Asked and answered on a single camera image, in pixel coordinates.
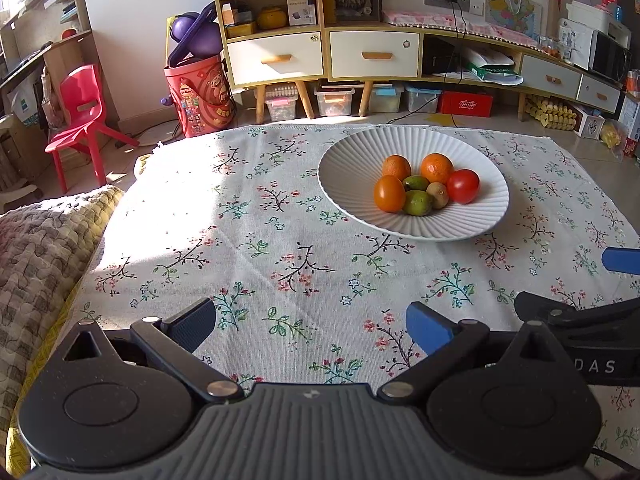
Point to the yellow patterned sheet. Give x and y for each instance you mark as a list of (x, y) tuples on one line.
[(10, 452)]

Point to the black box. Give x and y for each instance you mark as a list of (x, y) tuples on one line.
[(437, 56)]

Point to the dimpled orange mandarin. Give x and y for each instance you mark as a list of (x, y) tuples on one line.
[(436, 167), (396, 165)]

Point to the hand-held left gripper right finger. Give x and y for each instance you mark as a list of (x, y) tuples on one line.
[(427, 327)]

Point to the purple ball toy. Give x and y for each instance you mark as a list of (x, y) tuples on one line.
[(200, 35)]

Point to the grey drawer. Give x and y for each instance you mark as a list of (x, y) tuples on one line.
[(598, 94), (550, 77)]

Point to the quilted brown blanket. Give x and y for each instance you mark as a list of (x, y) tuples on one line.
[(40, 250)]

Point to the white drawer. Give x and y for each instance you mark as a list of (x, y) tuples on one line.
[(275, 60), (375, 55)]

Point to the red tomato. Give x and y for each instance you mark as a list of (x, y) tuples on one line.
[(464, 186)]

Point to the wooden desk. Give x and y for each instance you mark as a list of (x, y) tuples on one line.
[(65, 47)]

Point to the yellow block set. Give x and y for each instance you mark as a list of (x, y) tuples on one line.
[(550, 112)]

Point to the orange pumpkin jar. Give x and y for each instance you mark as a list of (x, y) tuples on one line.
[(271, 17)]

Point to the dark green fruit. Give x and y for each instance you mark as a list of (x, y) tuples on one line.
[(416, 182)]

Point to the pink cloth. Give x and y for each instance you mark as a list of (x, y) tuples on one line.
[(435, 21)]

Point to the smooth orange fruit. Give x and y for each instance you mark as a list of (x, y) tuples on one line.
[(389, 195)]

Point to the white ribbed plate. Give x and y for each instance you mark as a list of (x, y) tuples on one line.
[(350, 180)]

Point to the green white paper bag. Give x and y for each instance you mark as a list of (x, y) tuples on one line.
[(492, 65)]

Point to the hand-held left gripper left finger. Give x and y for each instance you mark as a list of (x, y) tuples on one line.
[(192, 322)]

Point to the yellow snack bag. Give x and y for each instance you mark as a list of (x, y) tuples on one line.
[(614, 135)]

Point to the long low wooden cabinet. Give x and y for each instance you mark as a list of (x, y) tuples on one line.
[(450, 32)]

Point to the red printed toy bucket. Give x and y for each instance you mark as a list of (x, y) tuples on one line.
[(200, 100)]

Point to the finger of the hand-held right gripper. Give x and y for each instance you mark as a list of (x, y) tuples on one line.
[(590, 312), (622, 261)]

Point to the red flat box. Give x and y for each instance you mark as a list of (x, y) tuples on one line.
[(465, 104)]

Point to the white product box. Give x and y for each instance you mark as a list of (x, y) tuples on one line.
[(301, 9)]

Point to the light green fruit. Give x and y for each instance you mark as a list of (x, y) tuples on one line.
[(418, 203)]

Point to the brown kiwi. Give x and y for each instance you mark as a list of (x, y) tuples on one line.
[(439, 196)]

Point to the white microwave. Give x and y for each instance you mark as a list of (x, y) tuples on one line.
[(595, 52)]

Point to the floral tablecloth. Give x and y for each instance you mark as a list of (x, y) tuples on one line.
[(225, 240)]

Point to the red plastic chair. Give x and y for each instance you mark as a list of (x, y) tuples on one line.
[(82, 110)]

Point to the clear storage box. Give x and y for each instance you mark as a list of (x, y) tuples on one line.
[(334, 102), (281, 106), (422, 99), (386, 99)]

